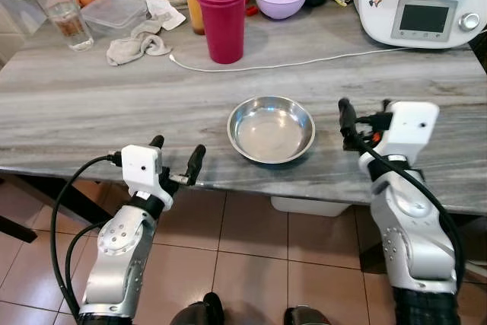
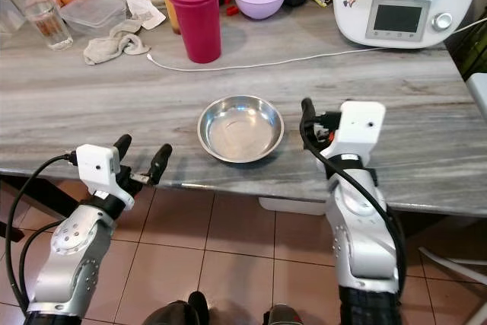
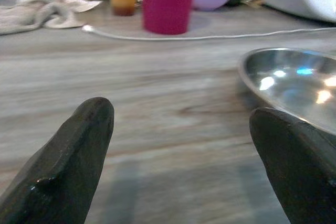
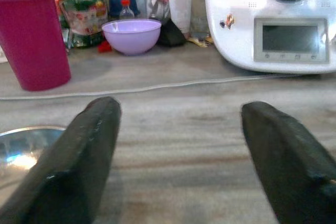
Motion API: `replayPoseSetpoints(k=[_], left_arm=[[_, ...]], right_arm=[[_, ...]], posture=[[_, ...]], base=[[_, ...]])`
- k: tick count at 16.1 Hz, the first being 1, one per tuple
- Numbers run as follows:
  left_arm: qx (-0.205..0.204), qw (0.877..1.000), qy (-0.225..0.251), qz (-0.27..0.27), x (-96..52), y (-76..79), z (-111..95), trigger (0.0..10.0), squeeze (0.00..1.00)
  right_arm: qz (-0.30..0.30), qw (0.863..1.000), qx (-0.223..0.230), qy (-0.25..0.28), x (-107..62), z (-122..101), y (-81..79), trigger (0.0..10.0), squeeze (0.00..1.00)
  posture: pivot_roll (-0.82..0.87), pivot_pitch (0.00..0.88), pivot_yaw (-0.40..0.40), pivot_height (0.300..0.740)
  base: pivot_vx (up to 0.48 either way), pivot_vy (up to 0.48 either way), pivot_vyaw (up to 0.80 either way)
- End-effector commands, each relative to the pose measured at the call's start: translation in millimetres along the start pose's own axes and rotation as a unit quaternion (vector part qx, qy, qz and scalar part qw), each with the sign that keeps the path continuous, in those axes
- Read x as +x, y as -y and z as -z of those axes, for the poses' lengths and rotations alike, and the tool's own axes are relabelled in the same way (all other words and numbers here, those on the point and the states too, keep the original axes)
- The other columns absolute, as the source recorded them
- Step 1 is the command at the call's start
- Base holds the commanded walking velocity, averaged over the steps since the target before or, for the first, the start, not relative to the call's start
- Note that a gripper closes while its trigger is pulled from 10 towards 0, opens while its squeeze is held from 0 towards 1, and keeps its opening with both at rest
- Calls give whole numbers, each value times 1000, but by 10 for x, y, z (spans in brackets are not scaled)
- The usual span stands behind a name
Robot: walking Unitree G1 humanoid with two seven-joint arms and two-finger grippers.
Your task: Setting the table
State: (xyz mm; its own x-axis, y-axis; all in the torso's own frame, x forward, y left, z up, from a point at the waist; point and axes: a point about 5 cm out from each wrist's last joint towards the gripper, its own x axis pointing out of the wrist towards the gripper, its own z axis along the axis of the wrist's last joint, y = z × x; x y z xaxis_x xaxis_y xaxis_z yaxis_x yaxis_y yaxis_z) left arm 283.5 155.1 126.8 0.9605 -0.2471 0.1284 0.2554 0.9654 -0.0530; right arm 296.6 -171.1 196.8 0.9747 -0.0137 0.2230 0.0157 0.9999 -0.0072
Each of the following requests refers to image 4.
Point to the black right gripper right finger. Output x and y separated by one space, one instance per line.
286 161

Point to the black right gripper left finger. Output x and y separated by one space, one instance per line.
76 161

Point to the shiny steel bowl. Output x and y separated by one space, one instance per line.
21 150

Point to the small red plastic piece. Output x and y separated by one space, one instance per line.
104 47

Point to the magenta plastic container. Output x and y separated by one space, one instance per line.
31 35

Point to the lilac plastic bowl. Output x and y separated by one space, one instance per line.
132 36

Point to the white kitchen food processor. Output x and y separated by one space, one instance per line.
273 22

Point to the printed plastic food bag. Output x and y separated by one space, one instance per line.
85 19

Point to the yellow wrapper scrap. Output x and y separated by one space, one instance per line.
200 41

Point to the black triangular pouch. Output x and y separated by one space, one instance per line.
171 35

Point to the small red-capped clear bottle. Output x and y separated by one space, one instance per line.
126 10

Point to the clear plastic measuring jug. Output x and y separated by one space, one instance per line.
155 1

